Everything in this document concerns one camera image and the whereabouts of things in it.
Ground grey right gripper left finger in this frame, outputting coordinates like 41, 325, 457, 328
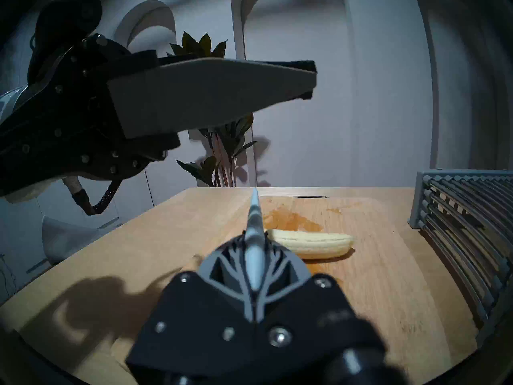
125, 235, 257, 385

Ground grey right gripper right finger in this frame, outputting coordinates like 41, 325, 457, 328
256, 239, 386, 365

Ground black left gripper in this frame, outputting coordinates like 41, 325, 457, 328
0, 0, 182, 197

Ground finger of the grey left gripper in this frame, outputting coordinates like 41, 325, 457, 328
158, 53, 317, 73
107, 58, 317, 140

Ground peeled banana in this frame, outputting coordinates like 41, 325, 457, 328
267, 229, 355, 261

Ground grey handled kitchen knife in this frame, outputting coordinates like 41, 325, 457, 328
244, 187, 266, 293

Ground wooden cutting board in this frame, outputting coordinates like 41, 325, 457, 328
111, 196, 446, 385

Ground tall potted green plant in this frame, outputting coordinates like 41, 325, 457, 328
166, 31, 257, 188

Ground grey metal dish rack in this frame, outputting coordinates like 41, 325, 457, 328
408, 169, 513, 349

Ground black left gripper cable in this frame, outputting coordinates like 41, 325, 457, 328
61, 175, 123, 217

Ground white wall vent panel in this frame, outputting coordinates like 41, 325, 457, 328
25, 257, 53, 276

